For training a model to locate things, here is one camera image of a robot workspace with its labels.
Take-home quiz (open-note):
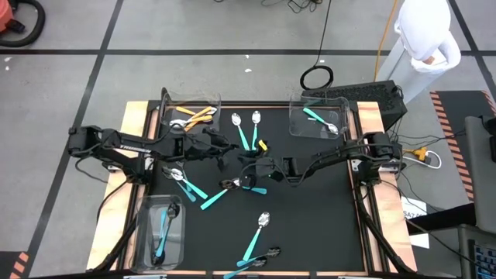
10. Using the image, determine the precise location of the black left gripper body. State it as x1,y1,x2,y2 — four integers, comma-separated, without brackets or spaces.
180,127,225,163

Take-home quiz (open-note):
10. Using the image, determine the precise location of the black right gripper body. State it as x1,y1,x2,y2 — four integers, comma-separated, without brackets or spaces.
253,153,298,183

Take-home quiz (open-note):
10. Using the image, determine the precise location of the green handle silver spoon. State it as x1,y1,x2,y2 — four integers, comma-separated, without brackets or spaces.
231,112,251,153
170,167,209,201
250,110,263,152
200,177,241,212
242,211,271,263
302,107,339,135

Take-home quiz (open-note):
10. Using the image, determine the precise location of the clear plastic bin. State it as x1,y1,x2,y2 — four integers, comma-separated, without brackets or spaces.
288,94,351,140
159,89,222,136
130,194,186,274

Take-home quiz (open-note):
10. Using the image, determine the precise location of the black computer case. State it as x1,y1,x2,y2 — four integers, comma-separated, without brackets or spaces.
301,80,408,132

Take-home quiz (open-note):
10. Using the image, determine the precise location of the white paper label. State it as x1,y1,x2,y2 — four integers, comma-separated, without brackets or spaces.
401,196,428,221

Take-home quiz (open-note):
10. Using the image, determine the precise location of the orange power plug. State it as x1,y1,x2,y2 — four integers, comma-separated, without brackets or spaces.
402,146,428,160

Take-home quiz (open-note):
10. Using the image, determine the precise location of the white paper sheet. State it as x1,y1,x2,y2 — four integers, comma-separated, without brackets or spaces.
409,232,430,249

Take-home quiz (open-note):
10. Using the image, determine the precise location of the hazard striped floor mat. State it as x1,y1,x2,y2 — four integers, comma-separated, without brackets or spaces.
429,90,496,203

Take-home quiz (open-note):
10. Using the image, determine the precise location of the person in white suit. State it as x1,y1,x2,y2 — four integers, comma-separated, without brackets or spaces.
375,0,462,105

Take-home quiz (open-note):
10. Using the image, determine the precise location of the grey equipment case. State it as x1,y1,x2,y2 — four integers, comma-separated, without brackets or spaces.
463,115,496,236

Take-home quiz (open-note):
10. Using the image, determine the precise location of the black device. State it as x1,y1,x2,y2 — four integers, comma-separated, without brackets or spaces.
481,115,496,164

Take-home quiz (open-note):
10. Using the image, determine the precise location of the grey machine blue keypad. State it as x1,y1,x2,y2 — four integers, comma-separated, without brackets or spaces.
456,223,496,279

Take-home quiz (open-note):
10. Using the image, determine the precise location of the orange vacuum cleaner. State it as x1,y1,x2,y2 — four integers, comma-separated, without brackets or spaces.
0,0,17,34

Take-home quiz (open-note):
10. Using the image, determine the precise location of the silver metal bracket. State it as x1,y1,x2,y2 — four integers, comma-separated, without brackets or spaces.
350,158,407,174

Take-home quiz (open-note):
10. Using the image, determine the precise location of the black hanging cable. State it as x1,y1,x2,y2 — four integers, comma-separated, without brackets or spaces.
299,0,335,91

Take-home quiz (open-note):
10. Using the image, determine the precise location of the black floor cable tangle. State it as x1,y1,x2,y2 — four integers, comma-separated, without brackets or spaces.
212,0,325,13

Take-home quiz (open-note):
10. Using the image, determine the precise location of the yellow hanging cable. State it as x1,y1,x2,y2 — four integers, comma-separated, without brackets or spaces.
373,0,400,83

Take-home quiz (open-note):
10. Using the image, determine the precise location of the black vacuum hose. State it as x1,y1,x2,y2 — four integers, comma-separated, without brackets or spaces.
0,0,47,49

